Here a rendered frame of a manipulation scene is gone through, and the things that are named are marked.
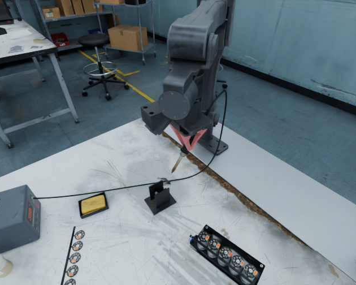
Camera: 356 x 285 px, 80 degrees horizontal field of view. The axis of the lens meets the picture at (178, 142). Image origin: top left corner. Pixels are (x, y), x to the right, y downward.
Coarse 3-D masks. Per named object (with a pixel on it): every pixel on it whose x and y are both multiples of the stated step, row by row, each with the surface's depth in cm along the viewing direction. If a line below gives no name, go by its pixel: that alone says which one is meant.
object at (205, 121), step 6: (198, 102) 44; (198, 108) 45; (198, 114) 46; (204, 114) 49; (198, 120) 47; (204, 120) 47; (210, 120) 47; (192, 126) 45; (198, 126) 45; (204, 126) 46; (210, 126) 47; (192, 132) 44
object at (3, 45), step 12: (12, 24) 228; (24, 24) 228; (24, 36) 194; (36, 36) 194; (0, 48) 168; (24, 48) 168; (48, 48) 168; (0, 60) 153; (12, 60) 157; (36, 60) 276; (24, 72) 275; (60, 72) 186; (60, 84) 191; (72, 108) 209; (36, 120) 193; (0, 132) 179
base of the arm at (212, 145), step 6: (210, 132) 79; (204, 138) 80; (210, 138) 81; (216, 138) 82; (204, 144) 80; (210, 144) 80; (216, 144) 80; (222, 144) 80; (210, 150) 78; (222, 150) 77
